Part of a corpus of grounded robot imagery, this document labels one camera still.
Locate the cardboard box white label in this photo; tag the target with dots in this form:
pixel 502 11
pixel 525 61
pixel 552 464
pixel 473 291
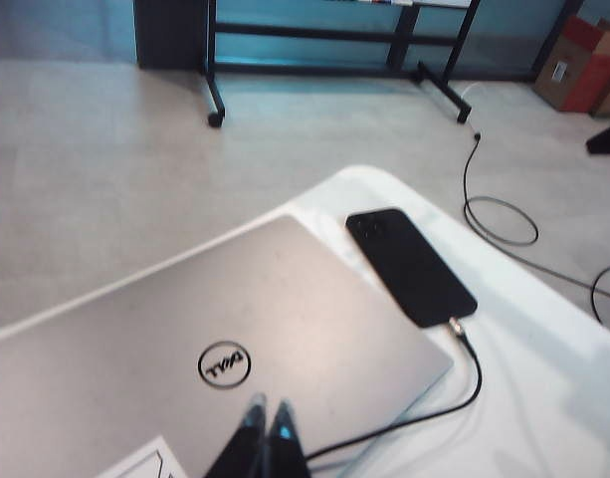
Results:
pixel 568 70

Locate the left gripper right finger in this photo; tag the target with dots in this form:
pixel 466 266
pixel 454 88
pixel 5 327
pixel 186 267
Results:
pixel 287 448

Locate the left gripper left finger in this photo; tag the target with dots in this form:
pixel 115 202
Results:
pixel 245 448

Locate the silver Dell laptop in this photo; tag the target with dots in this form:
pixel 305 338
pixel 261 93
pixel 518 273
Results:
pixel 185 323

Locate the black smartphone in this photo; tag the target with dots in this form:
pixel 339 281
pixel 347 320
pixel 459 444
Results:
pixel 409 264

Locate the white sticker red text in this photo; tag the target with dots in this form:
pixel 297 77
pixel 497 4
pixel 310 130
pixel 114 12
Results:
pixel 140 460

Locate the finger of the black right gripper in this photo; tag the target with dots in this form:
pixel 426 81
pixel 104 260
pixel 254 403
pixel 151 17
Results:
pixel 608 142

